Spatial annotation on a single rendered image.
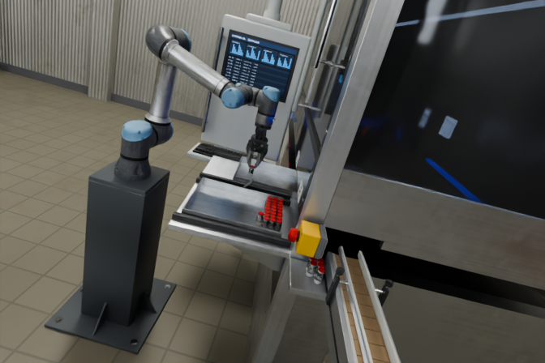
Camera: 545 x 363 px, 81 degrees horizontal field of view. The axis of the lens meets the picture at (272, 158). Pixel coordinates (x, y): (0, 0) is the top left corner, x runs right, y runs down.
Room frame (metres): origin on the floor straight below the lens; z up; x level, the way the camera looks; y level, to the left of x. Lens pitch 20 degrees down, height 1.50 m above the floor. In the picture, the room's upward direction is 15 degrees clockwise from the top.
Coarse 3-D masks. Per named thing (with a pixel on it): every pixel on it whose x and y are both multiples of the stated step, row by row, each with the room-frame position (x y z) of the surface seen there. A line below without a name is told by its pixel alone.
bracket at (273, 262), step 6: (234, 246) 0.95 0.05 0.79; (240, 246) 0.95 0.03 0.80; (246, 252) 0.95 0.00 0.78; (252, 252) 0.95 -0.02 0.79; (258, 252) 0.95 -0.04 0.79; (258, 258) 0.95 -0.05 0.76; (264, 258) 0.95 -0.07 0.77; (270, 258) 0.95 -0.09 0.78; (276, 258) 0.96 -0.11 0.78; (282, 258) 0.96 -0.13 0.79; (264, 264) 0.95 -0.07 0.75; (270, 264) 0.96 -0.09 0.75; (276, 264) 0.96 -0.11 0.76; (276, 270) 0.96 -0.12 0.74
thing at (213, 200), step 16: (208, 192) 1.12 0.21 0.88; (224, 192) 1.15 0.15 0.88; (240, 192) 1.17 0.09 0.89; (256, 192) 1.17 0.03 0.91; (192, 208) 0.97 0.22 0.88; (208, 208) 1.00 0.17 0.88; (224, 208) 1.03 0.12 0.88; (240, 208) 1.06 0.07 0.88; (256, 208) 1.09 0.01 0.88; (240, 224) 0.91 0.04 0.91
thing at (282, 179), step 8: (240, 160) 1.44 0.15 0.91; (240, 168) 1.43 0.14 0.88; (248, 168) 1.46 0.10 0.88; (256, 168) 1.49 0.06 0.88; (264, 168) 1.51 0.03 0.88; (272, 168) 1.51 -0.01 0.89; (280, 168) 1.51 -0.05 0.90; (288, 168) 1.52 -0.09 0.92; (240, 176) 1.34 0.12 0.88; (248, 176) 1.36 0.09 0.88; (256, 176) 1.39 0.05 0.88; (264, 176) 1.41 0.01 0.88; (272, 176) 1.44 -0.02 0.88; (280, 176) 1.47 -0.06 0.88; (288, 176) 1.49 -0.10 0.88; (296, 176) 1.52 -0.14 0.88; (256, 184) 1.25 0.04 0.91; (264, 184) 1.26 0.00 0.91; (272, 184) 1.35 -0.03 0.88; (280, 184) 1.37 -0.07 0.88; (288, 184) 1.40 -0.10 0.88; (296, 184) 1.42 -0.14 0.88; (288, 192) 1.26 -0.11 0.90; (296, 192) 1.26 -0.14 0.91
